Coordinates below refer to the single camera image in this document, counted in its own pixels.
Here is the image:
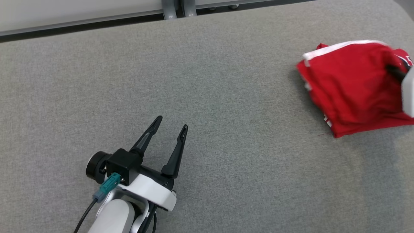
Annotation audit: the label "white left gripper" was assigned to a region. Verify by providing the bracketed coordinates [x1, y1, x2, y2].
[107, 116, 189, 213]

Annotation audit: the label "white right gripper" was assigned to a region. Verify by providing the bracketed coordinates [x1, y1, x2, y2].
[385, 64, 414, 118]

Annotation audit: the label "red shorts with white stripe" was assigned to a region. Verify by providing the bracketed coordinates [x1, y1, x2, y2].
[296, 39, 414, 127]

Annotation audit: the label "teal left camera connector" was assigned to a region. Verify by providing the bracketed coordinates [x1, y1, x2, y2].
[93, 172, 123, 202]

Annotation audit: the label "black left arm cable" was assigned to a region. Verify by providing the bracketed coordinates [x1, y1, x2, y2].
[73, 197, 98, 233]

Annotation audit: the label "grey door frame post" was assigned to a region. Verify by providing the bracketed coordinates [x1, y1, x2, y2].
[161, 0, 178, 20]
[180, 0, 198, 17]

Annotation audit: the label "grey wall base rail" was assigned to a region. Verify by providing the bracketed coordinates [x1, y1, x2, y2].
[0, 0, 278, 37]

